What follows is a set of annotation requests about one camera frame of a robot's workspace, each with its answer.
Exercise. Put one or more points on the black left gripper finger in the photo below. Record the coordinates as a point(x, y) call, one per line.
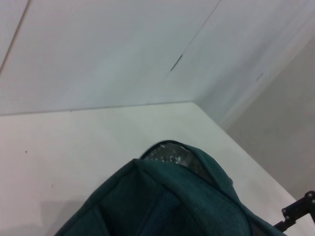
point(300, 209)

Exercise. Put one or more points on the teal blue insulated bag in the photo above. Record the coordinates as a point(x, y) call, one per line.
point(172, 196)

